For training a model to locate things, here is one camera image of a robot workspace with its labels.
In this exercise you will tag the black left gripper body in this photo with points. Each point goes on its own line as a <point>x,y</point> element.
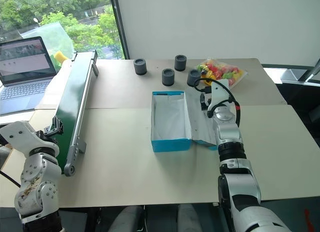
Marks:
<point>46,133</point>

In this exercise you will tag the dark grey cylinder block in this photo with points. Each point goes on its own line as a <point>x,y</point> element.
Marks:
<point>168,78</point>
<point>193,78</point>
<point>140,66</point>
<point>181,63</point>

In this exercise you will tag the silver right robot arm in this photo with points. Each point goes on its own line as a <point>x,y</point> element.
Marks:
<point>240,192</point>

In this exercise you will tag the translucent green plastic sheet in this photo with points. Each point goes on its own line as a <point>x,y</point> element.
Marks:
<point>52,39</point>

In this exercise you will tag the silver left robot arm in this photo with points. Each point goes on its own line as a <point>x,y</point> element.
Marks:
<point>37,172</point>

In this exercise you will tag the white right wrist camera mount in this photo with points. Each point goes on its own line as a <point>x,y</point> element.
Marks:
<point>218,94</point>

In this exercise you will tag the green conveyor belt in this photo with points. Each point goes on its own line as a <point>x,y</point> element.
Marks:
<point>72,91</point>

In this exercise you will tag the yellow foam piece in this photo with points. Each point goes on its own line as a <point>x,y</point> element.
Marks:
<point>60,57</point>

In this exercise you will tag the clear bag of colourful toys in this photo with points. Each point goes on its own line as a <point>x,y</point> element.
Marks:
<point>225,71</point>

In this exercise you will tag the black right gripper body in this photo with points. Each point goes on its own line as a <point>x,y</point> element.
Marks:
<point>205,103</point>

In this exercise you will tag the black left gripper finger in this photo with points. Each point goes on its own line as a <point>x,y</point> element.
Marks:
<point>55,123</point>
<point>60,130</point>

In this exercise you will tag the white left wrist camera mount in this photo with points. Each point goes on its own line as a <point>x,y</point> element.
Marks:
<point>20,136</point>

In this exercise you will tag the black window frame post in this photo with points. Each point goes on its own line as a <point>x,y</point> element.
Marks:
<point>119,24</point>

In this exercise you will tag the blue cardboard box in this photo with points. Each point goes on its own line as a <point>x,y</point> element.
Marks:
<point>172,144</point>

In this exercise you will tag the grey laptop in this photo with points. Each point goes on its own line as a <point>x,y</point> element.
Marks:
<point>22,91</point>

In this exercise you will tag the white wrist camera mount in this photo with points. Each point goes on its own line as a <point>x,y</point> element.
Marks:
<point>218,94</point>
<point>20,136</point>

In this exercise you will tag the white tissue paper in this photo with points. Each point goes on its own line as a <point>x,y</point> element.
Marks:
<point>170,116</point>

